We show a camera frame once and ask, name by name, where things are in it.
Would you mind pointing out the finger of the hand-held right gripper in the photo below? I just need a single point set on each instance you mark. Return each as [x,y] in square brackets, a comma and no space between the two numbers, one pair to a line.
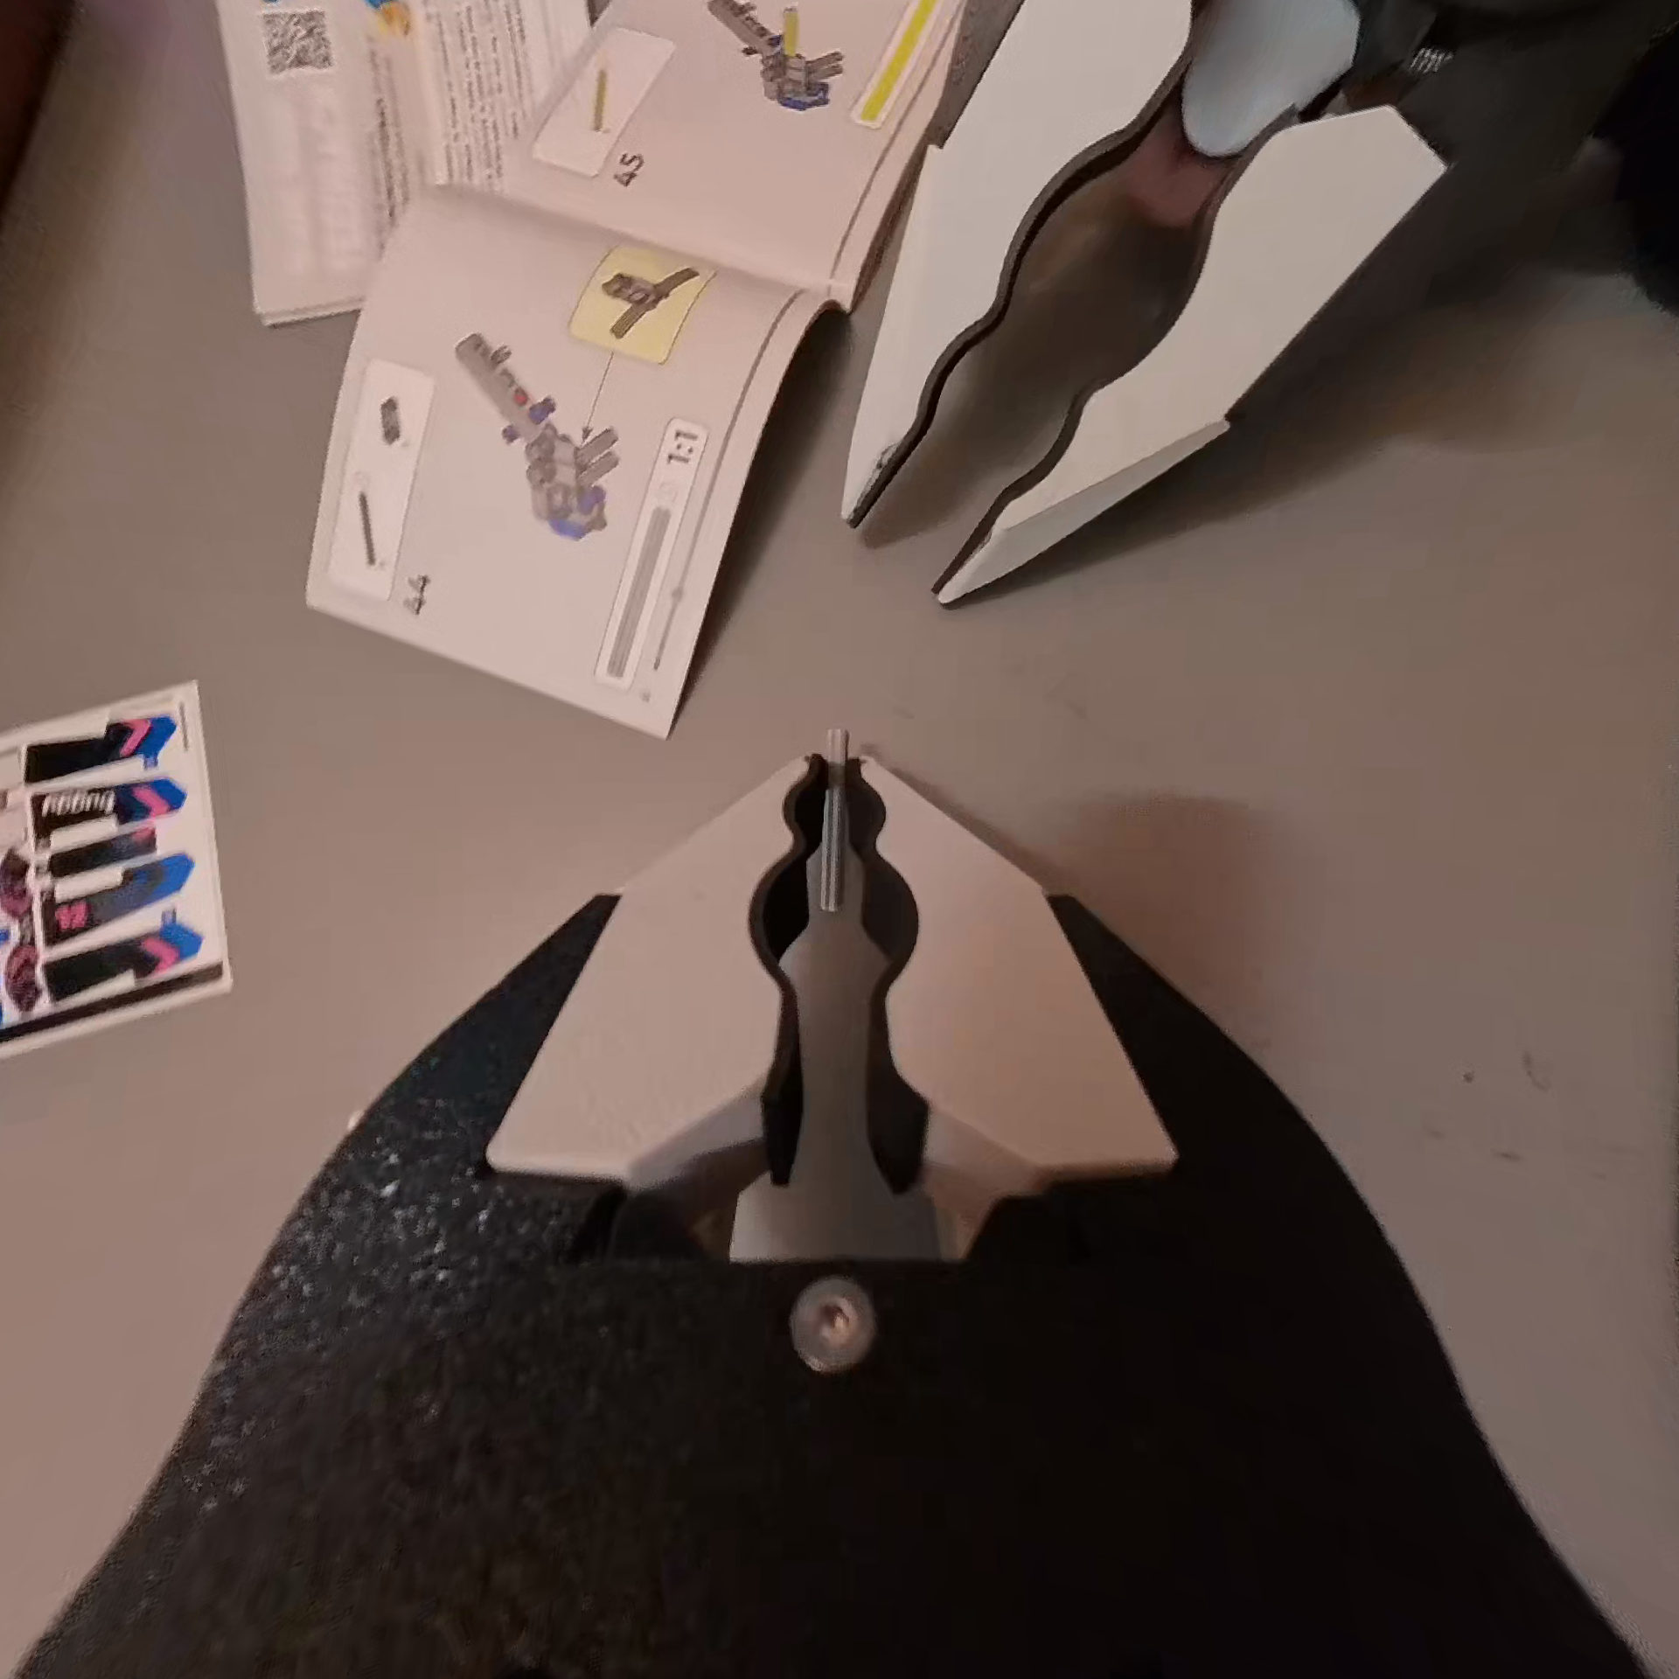
[945,262]
[1260,302]

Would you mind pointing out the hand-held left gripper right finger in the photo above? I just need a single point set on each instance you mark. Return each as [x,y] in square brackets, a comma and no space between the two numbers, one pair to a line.
[1037,1050]

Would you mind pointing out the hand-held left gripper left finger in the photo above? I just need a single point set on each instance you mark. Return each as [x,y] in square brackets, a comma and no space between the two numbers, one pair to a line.
[631,1050]

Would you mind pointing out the grey lego axle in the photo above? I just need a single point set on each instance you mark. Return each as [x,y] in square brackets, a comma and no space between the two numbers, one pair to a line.
[837,852]

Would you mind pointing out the open lego instruction booklet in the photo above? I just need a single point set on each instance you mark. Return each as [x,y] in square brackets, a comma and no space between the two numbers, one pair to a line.
[499,550]

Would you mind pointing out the lego sticker sheet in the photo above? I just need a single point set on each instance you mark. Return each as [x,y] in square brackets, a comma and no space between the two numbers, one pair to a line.
[119,918]

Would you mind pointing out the white printed feedback leaflet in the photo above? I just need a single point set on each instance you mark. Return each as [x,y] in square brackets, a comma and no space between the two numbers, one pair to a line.
[315,170]

